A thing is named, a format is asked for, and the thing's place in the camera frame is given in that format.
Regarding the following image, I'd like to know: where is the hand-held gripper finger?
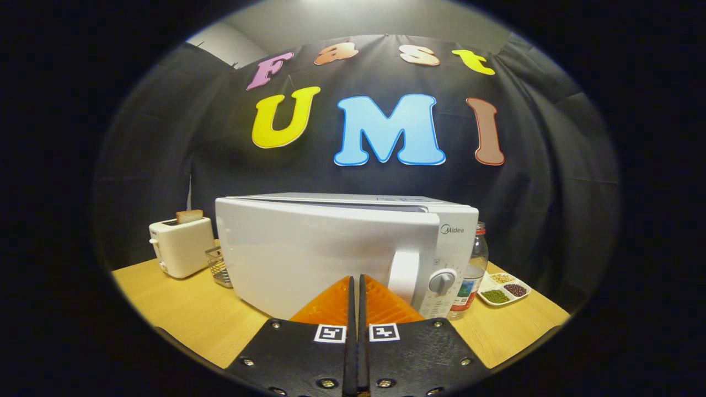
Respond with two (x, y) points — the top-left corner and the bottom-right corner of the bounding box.
(226, 275), (358, 397)
(359, 274), (491, 397)

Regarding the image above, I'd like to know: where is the black backdrop cloth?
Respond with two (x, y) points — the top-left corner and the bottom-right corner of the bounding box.
(94, 34), (621, 309)

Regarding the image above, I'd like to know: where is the white divided bean dish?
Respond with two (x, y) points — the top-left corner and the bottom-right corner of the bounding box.
(478, 272), (532, 307)

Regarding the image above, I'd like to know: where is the cream toaster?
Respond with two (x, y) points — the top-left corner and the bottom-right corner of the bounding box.
(149, 217), (216, 279)

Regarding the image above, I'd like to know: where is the clear water bottle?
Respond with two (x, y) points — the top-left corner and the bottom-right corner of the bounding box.
(448, 222), (489, 320)

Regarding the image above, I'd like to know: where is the wire mesh basket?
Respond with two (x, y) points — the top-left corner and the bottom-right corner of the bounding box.
(205, 246), (233, 288)

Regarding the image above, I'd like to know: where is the white microwave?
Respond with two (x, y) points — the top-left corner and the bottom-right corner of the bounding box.
(215, 192), (479, 320)

